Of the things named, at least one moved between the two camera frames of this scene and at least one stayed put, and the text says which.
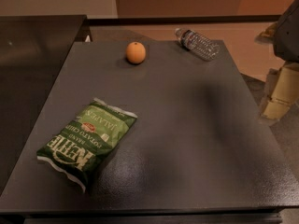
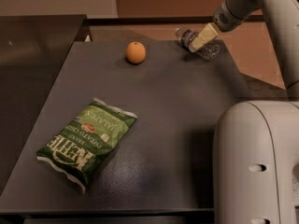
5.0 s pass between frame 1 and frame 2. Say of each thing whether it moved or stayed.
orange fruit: stayed
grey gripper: moved
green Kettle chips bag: stayed
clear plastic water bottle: stayed
